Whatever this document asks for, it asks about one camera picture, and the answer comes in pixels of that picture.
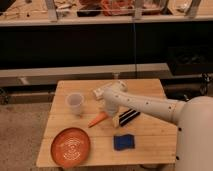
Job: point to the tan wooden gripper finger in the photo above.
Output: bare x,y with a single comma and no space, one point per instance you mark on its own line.
115,120

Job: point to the orange carrot shaped pepper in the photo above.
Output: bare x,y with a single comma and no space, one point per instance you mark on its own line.
100,117

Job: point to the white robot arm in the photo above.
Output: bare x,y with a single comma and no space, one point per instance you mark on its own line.
194,120

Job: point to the wooden table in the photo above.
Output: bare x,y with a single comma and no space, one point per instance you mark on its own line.
155,140

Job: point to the blue sponge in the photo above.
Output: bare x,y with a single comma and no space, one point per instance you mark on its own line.
123,142

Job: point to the white toy bottle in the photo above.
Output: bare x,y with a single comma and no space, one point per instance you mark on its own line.
98,92

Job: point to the translucent plastic cup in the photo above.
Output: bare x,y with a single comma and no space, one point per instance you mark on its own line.
75,103

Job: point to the orange ribbed plate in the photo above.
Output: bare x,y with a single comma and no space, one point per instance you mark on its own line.
70,147

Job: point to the black bin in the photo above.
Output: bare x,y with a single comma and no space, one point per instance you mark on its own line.
190,60

